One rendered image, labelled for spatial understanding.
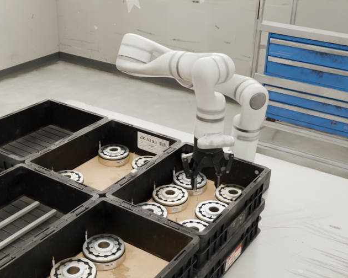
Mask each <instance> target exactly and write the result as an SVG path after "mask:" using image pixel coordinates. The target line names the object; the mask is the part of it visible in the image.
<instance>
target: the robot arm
mask: <svg viewBox="0 0 348 278"><path fill-rule="evenodd" d="M152 54H153V55H155V56H156V57H158V58H157V59H155V60H153V61H151V62H150V60H151V56H152ZM116 67H117V69H118V70H120V71H122V72H124V73H126V74H130V75H133V76H139V77H172V78H175V79H176V80H177V82H178V83H179V84H181V85H182V86H184V87H186V88H189V89H193V90H194V92H195V95H196V99H197V111H196V120H195V124H194V144H193V151H192V153H190V154H185V153H182V154H181V159H182V165H183V171H184V173H185V175H186V177H191V183H190V185H191V187H192V189H193V190H194V191H195V190H197V176H198V174H199V172H201V170H202V168H205V167H213V166H214V168H215V170H216V173H215V180H214V185H215V187H216V189H218V188H219V186H221V184H222V175H223V174H225V173H226V174H228V173H229V172H230V168H231V165H232V162H233V159H234V157H238V158H241V159H244V160H247V161H250V162H253V163H254V161H255V154H256V149H257V143H258V139H259V132H260V126H261V124H262V123H263V121H264V118H265V114H266V110H267V105H268V91H267V89H266V88H265V87H264V86H262V85H261V84H260V83H259V82H258V81H256V80H255V79H253V78H250V77H245V76H241V75H238V74H234V73H235V65H234V62H233V61H232V59H231V58H230V57H229V56H227V55H225V54H221V53H201V54H196V53H192V52H185V51H174V50H171V49H169V48H167V47H165V46H162V45H160V44H158V43H156V42H154V41H151V40H149V39H147V38H145V37H142V36H140V35H136V34H125V35H124V37H123V39H122V43H121V46H120V49H119V53H118V56H117V60H116ZM223 94H224V95H227V96H229V97H231V98H233V99H234V100H236V101H237V102H238V103H239V104H240V105H241V106H242V107H241V113H240V114H237V115H236V116H234V118H233V125H232V130H231V136H228V135H224V129H225V122H224V116H225V97H224V96H223ZM224 147H229V150H228V151H224V150H223V148H224ZM223 156H224V158H225V161H224V164H223V167H222V168H221V167H220V165H219V161H220V160H221V158H222V157H223ZM191 158H193V159H194V160H195V161H194V163H193V168H192V170H189V165H188V163H189V162H190V161H191Z"/></svg>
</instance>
